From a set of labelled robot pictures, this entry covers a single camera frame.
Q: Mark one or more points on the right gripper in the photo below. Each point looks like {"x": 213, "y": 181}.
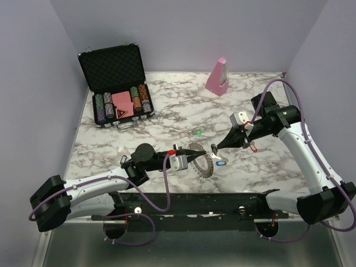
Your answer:
{"x": 235, "y": 138}

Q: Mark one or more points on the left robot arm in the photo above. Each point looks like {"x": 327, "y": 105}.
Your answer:
{"x": 57, "y": 200}

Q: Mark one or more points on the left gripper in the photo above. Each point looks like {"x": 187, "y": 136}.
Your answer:
{"x": 188, "y": 152}

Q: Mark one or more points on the pink metronome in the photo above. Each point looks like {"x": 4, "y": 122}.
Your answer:
{"x": 218, "y": 81}

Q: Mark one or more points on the steel disc with keyrings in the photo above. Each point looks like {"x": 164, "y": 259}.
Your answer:
{"x": 203, "y": 165}

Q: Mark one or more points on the black poker chip case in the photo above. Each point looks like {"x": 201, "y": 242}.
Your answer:
{"x": 117, "y": 81}

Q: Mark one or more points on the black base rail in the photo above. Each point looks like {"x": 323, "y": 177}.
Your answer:
{"x": 188, "y": 212}

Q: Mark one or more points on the red key tag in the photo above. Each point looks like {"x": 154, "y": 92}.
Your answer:
{"x": 253, "y": 147}

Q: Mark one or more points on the blue key tag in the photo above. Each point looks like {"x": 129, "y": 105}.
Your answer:
{"x": 220, "y": 163}

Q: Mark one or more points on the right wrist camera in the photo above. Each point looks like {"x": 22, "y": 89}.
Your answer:
{"x": 241, "y": 119}

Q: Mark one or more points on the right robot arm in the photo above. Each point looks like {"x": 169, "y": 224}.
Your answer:
{"x": 327, "y": 190}

